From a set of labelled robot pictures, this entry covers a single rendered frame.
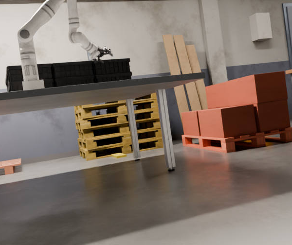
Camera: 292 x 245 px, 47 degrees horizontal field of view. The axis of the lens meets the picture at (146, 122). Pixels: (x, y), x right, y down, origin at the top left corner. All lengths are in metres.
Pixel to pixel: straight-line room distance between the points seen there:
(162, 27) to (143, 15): 0.36
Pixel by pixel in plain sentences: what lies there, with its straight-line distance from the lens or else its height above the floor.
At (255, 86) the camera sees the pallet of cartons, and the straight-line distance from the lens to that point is 3.54.
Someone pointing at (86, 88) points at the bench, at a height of 0.67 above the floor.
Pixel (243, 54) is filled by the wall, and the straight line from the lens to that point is 6.36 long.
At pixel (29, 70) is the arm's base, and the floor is 0.84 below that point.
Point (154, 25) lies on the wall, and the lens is 5.68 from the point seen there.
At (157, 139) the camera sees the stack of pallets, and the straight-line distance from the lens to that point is 4.48.
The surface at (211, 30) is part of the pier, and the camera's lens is 5.99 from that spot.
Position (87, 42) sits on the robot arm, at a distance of 2.34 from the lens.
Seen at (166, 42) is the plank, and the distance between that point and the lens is 5.50.
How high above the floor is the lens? 0.49
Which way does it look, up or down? 2 degrees down
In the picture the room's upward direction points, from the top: 8 degrees counter-clockwise
